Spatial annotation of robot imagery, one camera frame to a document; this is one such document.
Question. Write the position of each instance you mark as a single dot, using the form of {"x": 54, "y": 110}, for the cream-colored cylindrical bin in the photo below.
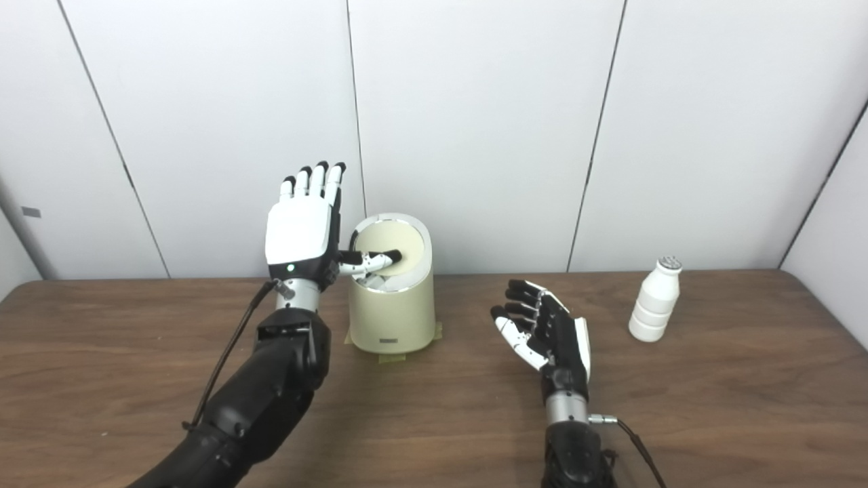
{"x": 393, "y": 315}

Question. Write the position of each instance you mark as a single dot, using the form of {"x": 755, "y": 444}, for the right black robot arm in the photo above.
{"x": 573, "y": 454}

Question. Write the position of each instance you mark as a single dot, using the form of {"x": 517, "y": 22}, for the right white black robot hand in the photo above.
{"x": 559, "y": 346}

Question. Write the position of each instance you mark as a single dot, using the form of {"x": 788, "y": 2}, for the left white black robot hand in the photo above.
{"x": 298, "y": 230}

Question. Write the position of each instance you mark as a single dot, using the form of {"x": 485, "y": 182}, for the small white plastic bottle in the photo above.
{"x": 654, "y": 305}

